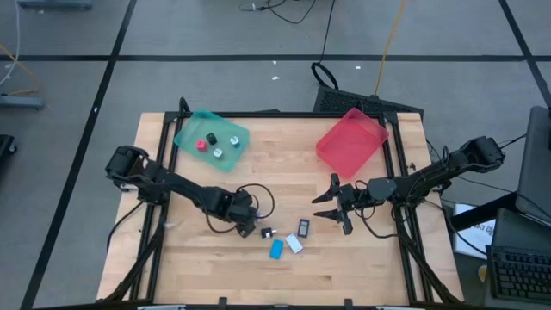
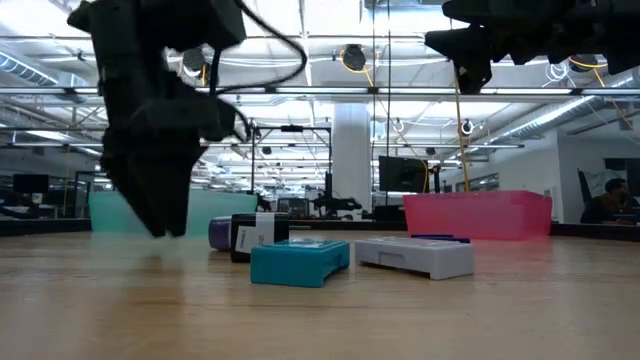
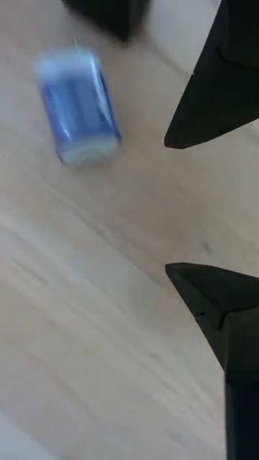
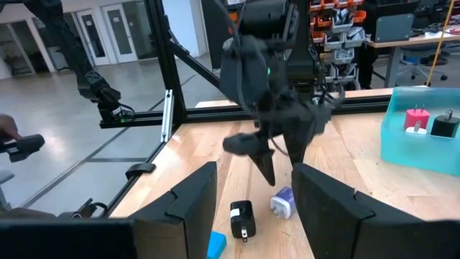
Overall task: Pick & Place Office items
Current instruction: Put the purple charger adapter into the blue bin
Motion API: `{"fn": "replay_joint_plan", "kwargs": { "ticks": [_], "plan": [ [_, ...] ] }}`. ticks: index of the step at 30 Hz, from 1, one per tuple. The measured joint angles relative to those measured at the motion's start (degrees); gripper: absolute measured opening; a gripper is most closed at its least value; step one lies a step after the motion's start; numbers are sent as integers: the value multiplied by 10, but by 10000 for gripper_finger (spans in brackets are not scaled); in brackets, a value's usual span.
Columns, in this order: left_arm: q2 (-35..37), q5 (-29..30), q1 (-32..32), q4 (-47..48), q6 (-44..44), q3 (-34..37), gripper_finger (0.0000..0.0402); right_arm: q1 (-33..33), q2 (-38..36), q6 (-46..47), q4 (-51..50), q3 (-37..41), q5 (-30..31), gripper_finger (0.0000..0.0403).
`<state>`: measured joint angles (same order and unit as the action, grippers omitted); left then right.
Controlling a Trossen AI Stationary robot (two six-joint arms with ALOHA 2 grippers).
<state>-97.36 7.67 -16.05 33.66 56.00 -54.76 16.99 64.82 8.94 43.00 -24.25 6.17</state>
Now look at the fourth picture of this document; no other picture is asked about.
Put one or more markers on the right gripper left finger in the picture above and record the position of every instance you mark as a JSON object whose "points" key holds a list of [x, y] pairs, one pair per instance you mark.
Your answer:
{"points": [[179, 223]]}

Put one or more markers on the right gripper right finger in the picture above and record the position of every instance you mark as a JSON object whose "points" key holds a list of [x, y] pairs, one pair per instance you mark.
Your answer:
{"points": [[341, 230]]}

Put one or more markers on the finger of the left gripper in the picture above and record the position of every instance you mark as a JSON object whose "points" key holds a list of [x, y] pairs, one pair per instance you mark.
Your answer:
{"points": [[297, 149], [267, 165]]}

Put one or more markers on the purple wall charger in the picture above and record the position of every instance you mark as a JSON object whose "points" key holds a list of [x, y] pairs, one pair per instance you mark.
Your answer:
{"points": [[284, 205]]}

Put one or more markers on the blue staple box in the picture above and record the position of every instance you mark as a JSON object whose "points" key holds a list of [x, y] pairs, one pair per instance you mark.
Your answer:
{"points": [[216, 246]]}

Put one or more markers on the black charger with white label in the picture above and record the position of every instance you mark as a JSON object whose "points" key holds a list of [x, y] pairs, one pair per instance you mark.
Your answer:
{"points": [[242, 219]]}

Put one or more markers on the red wall charger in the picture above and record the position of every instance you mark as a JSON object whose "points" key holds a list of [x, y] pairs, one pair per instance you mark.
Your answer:
{"points": [[417, 117]]}

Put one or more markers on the black wall charger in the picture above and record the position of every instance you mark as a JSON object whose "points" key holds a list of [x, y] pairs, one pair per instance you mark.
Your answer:
{"points": [[443, 126]]}

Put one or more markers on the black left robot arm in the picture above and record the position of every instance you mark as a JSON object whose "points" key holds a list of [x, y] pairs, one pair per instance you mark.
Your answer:
{"points": [[266, 21]]}

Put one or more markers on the blue office chair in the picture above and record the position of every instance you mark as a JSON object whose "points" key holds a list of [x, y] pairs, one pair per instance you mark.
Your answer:
{"points": [[418, 57]]}

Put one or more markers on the wooden office desk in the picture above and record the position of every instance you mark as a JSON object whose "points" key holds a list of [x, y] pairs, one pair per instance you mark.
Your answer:
{"points": [[413, 40]]}

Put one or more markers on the parts shelf with bins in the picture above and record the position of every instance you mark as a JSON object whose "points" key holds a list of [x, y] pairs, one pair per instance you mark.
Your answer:
{"points": [[338, 39]]}

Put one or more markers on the green translucent plastic bin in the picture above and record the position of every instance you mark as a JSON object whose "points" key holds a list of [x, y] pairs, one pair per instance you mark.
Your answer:
{"points": [[413, 154]]}

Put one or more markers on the grey monitor back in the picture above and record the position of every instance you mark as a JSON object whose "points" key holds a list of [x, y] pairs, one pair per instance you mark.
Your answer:
{"points": [[393, 28]]}

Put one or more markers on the white glass door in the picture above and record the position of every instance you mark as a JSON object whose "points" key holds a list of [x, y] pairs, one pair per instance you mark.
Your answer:
{"points": [[120, 32], [91, 36]]}

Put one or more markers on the person's hand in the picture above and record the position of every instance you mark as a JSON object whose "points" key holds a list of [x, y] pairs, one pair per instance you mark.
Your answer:
{"points": [[7, 126]]}

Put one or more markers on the black frame clamp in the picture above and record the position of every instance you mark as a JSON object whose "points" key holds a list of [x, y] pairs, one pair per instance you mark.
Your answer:
{"points": [[140, 169]]}

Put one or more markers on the silver frame bracket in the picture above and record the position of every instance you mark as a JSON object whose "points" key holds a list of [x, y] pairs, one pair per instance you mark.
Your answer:
{"points": [[167, 115]]}

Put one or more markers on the black aluminium rig frame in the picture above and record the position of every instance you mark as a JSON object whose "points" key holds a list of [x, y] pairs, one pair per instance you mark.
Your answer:
{"points": [[167, 72]]}

